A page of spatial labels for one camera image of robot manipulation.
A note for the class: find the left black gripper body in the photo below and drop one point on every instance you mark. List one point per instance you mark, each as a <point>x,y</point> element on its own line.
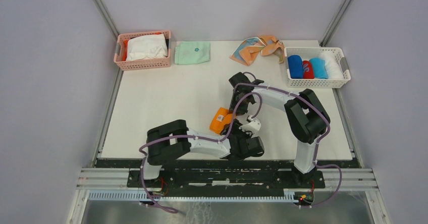
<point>235,130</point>

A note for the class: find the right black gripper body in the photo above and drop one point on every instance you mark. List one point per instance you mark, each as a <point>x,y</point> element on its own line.
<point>243,107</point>

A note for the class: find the blue microfiber towel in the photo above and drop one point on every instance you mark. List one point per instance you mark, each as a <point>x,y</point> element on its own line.
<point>295,64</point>

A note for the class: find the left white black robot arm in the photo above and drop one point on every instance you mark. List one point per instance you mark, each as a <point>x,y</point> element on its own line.
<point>173,140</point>

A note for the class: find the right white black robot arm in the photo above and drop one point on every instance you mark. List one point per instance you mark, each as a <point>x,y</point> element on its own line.
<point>308,120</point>

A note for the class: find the patterned peach towel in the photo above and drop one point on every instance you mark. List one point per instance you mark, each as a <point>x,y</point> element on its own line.
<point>265,45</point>

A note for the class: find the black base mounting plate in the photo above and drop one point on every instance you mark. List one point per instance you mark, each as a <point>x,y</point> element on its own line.
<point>221,178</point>

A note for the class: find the red rolled towel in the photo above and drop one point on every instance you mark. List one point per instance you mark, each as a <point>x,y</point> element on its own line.
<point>308,72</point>

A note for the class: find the mint green folded towel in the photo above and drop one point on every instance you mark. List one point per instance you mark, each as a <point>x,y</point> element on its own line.
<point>192,52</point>

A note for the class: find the white plastic basket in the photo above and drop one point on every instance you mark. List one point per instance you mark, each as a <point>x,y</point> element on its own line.
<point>335,55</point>

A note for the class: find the light blue rolled towel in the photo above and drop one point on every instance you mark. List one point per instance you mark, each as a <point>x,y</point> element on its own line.
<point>318,67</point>

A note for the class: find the white rolled towel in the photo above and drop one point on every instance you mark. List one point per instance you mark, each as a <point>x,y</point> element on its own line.
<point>332,68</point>

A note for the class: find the white towel in pink basket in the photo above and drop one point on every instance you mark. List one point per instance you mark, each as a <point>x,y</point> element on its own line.
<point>147,47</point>

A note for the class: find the pink plastic basket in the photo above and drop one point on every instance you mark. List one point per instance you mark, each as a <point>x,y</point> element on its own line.
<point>121,49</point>

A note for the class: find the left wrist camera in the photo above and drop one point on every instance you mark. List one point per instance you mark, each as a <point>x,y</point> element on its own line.
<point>252,126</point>

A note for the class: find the white slotted cable duct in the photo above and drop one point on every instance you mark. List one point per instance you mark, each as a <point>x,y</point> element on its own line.
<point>136,195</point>

